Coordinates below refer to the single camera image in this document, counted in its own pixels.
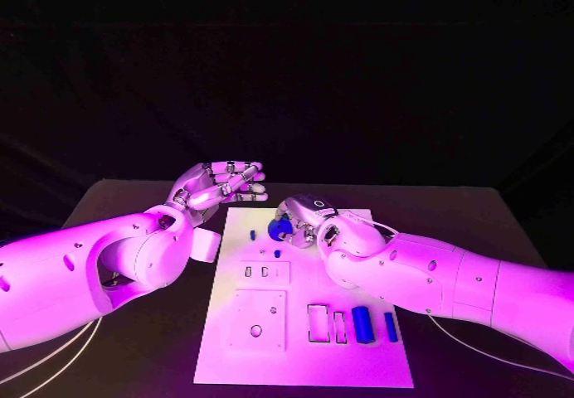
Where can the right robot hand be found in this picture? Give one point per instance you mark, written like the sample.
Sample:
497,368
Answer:
304,214

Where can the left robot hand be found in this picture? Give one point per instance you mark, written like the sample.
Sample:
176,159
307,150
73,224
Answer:
210,186

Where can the blue gear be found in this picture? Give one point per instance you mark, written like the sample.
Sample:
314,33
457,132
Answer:
277,229

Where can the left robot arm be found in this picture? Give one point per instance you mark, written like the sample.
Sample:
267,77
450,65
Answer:
58,273

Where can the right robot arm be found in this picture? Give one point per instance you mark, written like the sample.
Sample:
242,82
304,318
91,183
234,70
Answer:
448,276

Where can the white task board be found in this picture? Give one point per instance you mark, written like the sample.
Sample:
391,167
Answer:
304,357

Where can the thick blue cylinder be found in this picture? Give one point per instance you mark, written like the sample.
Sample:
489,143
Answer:
362,325

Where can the thin blue cylinder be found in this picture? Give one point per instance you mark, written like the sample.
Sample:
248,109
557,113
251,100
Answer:
389,327

